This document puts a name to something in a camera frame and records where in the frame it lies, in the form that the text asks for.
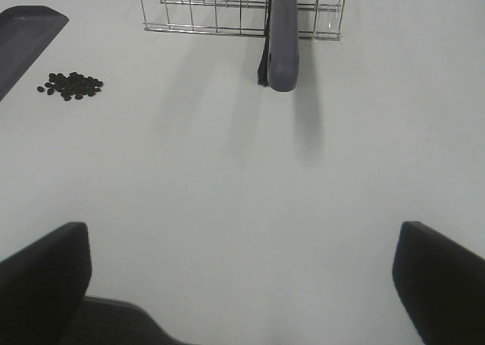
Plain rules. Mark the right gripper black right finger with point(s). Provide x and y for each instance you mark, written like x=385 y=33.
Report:
x=440 y=284

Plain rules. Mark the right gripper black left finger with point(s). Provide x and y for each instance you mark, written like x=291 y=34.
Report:
x=43 y=285

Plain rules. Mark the pile of coffee beans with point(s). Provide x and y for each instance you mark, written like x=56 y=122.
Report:
x=71 y=86

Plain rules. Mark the purple plastic dustpan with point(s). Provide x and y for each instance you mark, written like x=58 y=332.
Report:
x=26 y=31

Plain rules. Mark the purple brush black bristles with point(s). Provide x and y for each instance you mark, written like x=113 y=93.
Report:
x=279 y=64

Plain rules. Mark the chrome wire dish rack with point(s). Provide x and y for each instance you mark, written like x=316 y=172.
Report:
x=317 y=19

